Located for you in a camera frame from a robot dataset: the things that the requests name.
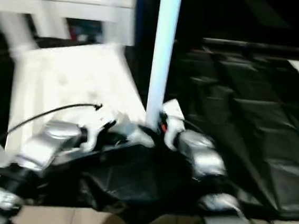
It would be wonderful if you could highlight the white plastic table top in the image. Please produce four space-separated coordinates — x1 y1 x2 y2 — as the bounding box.
1 34 167 177

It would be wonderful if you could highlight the black cabinet with yellow label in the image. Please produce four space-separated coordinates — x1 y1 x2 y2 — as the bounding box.
131 0 211 54

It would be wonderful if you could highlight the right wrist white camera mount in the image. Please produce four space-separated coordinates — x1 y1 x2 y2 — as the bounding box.
158 97 190 152

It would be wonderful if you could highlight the white cabinet with glass doors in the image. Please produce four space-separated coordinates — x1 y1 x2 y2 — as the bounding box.
0 0 139 47

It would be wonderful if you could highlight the black work mat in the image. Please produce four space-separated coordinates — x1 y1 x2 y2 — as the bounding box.
0 30 299 224

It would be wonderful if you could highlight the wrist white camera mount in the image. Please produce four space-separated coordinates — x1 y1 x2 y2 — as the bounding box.
158 97 190 152
81 111 119 154

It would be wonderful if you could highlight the black covered bench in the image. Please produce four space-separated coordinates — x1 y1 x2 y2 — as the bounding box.
201 37 299 60

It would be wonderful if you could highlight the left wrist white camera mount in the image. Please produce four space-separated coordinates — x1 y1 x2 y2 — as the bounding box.
81 111 119 154

